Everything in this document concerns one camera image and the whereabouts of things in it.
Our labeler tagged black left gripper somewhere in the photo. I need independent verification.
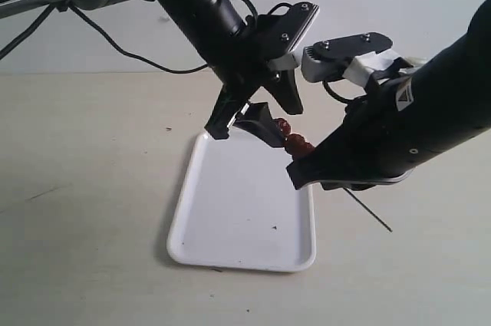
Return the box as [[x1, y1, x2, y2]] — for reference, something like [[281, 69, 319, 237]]
[[158, 0, 303, 148]]

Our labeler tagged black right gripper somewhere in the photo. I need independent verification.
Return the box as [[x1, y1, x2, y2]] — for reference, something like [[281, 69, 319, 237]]
[[286, 76, 441, 191]]

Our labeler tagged thin metal skewer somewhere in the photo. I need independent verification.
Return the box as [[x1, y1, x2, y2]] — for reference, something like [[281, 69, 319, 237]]
[[342, 188, 393, 232]]

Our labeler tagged red date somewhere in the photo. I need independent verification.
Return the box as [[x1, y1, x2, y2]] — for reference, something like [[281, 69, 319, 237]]
[[274, 118, 292, 139], [284, 133, 315, 160]]

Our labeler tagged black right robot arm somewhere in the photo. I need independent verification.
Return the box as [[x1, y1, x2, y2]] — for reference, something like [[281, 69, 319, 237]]
[[287, 0, 490, 190]]

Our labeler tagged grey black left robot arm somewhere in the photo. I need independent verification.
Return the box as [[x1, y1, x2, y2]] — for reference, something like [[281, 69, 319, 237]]
[[1, 0, 312, 148]]

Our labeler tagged white rectangular plastic tray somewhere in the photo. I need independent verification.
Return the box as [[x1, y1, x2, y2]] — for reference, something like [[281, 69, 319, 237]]
[[166, 128, 317, 272]]

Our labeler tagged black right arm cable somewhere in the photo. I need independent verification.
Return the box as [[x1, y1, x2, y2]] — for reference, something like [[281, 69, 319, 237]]
[[322, 79, 365, 104]]

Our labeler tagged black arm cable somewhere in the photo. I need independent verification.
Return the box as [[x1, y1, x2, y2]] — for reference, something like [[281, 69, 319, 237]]
[[0, 0, 292, 74], [322, 79, 365, 104]]

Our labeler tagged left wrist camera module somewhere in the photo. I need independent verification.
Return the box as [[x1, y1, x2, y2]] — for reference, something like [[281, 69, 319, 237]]
[[262, 2, 319, 71]]

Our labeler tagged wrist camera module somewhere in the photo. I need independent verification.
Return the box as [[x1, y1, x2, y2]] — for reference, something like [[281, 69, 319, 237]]
[[301, 32, 422, 88], [262, 2, 319, 71]]

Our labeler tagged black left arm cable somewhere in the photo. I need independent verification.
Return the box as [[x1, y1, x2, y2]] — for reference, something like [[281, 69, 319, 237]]
[[0, 0, 292, 74]]

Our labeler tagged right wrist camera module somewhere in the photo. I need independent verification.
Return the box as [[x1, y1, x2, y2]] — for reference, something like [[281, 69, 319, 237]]
[[301, 32, 422, 88]]

